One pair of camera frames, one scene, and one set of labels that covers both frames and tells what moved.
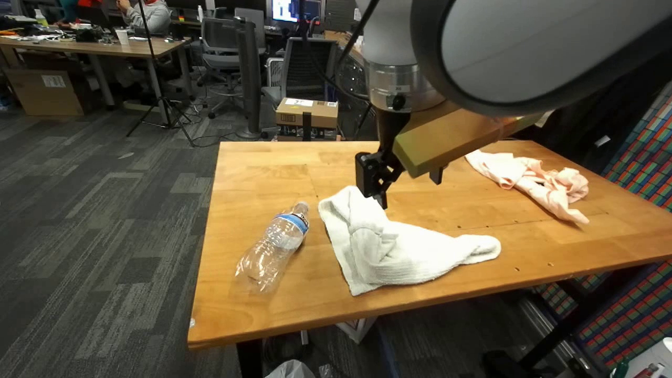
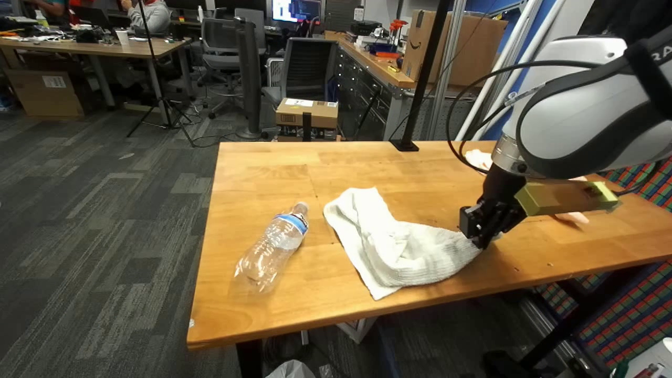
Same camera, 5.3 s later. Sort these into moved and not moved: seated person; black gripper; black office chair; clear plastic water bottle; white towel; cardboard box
Moved: white towel; black gripper
Not moved: cardboard box; black office chair; seated person; clear plastic water bottle
